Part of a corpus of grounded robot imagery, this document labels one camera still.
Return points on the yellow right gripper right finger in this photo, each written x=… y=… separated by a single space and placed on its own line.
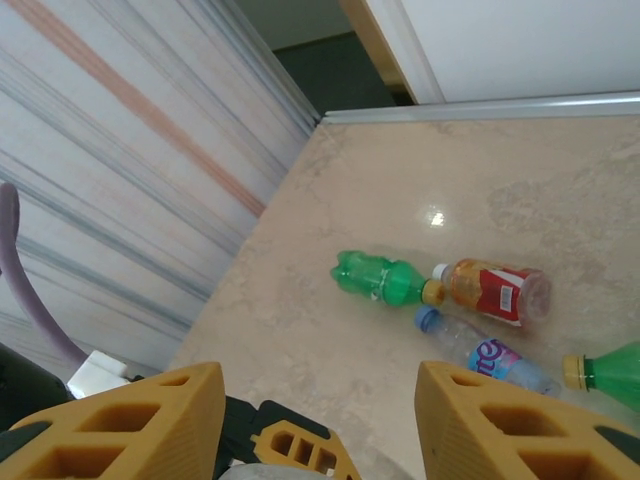
x=475 y=430

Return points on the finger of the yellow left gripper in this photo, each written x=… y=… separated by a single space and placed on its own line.
x=330 y=450

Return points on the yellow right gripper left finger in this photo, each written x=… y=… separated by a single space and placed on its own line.
x=150 y=415

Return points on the clear bottle blue pink label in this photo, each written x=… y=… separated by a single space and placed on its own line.
x=490 y=352

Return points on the amber bottle red label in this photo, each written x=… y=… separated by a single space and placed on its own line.
x=495 y=292

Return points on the green bottle with label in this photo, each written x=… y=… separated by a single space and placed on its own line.
x=615 y=375

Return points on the green bottle without label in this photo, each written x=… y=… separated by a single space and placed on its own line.
x=380 y=280

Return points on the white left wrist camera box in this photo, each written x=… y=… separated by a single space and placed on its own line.
x=95 y=375

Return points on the aluminium table edge frame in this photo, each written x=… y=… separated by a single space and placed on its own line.
x=475 y=111

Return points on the tan white door frame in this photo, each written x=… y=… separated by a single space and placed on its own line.
x=380 y=50

